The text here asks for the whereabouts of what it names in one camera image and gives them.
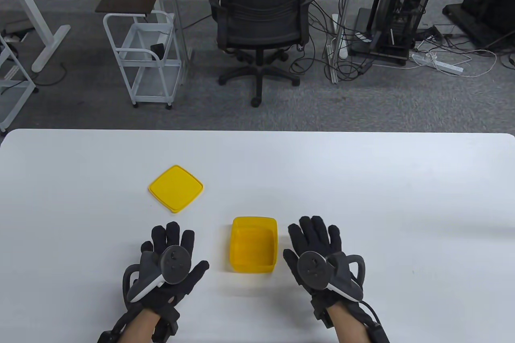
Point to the white metal rolling cart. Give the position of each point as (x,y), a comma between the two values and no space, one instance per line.
(157,81)

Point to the dark grey right hand controller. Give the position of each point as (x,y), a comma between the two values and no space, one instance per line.
(314,268)

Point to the small black device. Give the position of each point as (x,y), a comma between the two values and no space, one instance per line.
(157,51)

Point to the person's left forearm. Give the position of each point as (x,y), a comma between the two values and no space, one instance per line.
(139,329)

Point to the long white power strip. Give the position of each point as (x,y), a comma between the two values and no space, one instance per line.
(442,64)

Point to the yellow plastic food container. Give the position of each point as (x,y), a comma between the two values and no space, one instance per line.
(253,250)

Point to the white desk with T-foot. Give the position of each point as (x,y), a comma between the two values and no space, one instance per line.
(50,47)

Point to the person's right hand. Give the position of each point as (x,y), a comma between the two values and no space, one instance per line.
(316,234)

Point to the yellow square plastic lid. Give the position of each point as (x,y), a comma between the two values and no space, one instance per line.
(176,188)

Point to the dark grey hand controller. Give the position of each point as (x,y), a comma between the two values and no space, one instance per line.
(314,268)
(176,264)

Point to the person's left hand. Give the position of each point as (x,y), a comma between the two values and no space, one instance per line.
(174,234)

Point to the dark grey left hand controller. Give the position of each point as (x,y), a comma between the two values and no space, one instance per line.
(176,264)

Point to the aluminium frame desk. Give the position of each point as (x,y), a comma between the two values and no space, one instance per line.
(177,17)

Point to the white metal rack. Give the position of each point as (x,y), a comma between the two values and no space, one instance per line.
(16,86)

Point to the black computer tower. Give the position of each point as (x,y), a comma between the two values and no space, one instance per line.
(402,5)

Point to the person's right forearm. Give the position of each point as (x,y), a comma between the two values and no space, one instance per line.
(350,325)

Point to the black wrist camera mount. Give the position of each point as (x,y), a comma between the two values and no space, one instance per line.
(105,337)
(380,333)

